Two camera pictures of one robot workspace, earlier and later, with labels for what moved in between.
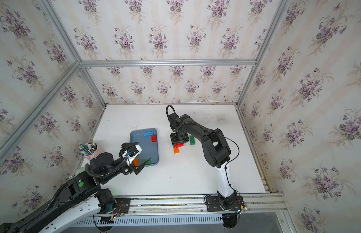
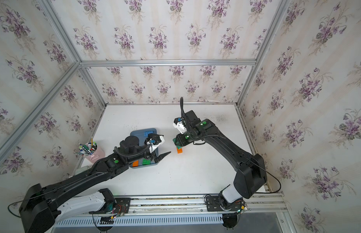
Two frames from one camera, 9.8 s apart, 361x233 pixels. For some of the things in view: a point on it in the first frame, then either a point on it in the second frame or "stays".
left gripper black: x=126 y=145 -> x=154 y=157
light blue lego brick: x=148 y=133 stays
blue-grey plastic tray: x=149 y=150 stays
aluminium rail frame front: x=266 y=204 stays
